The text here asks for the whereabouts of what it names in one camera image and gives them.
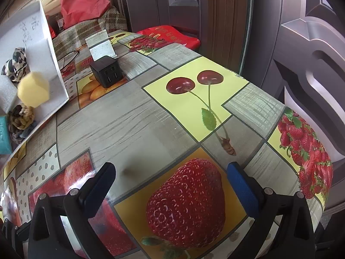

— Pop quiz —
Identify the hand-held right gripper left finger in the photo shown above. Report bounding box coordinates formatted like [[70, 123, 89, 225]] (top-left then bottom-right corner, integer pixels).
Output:
[[28, 162, 116, 259]]

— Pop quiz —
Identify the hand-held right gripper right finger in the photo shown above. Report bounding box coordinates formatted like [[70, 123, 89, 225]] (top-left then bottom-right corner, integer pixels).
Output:
[[226, 161, 316, 259]]

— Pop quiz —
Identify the white foam tray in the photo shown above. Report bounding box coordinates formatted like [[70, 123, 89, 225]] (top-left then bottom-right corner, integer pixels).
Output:
[[0, 0, 70, 130]]

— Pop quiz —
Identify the brown scrunchie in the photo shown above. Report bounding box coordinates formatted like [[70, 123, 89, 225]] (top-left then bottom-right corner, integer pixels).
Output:
[[8, 104, 38, 145]]

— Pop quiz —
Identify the teal packet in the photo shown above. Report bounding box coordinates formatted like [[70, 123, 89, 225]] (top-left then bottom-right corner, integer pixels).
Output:
[[0, 115, 13, 154]]

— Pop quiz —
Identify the black power cube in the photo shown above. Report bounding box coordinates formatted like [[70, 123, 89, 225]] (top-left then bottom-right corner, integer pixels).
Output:
[[90, 55, 128, 88]]

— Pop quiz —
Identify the round yellow sponge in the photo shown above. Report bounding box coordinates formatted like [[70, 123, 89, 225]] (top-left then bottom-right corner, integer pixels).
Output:
[[17, 71, 50, 108]]

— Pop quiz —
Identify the grey metal phone stand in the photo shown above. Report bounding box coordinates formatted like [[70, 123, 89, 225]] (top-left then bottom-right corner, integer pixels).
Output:
[[85, 29, 118, 62]]

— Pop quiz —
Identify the brown panel door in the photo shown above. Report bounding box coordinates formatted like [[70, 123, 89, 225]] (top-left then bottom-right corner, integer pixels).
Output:
[[240, 0, 345, 222], [120, 0, 246, 72]]

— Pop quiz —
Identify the camouflage scrunchie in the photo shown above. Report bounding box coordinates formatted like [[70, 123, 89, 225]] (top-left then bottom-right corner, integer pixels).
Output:
[[1, 47, 30, 83]]

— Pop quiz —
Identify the plaid covered box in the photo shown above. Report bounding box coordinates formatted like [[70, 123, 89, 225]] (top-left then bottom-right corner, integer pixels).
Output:
[[51, 5, 129, 60]]

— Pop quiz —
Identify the red printed plastic bag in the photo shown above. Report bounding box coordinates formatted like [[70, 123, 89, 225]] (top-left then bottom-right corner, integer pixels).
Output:
[[136, 25, 201, 50]]

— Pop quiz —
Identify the red nonwoven bag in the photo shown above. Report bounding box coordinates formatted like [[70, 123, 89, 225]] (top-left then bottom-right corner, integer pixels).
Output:
[[60, 0, 111, 30]]

